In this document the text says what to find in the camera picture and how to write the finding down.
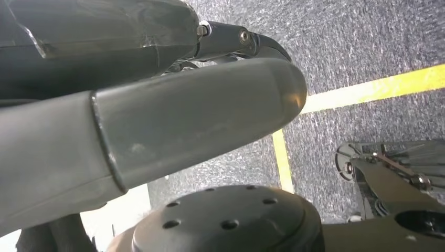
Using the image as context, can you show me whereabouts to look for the white flat board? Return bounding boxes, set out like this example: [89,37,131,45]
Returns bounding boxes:
[0,183,152,252]

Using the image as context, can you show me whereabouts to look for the left robot arm sleeve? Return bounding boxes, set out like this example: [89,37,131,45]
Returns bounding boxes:
[15,213,99,252]

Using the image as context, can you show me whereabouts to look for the black round robot joint cap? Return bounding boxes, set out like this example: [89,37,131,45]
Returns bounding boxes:
[131,184,326,252]

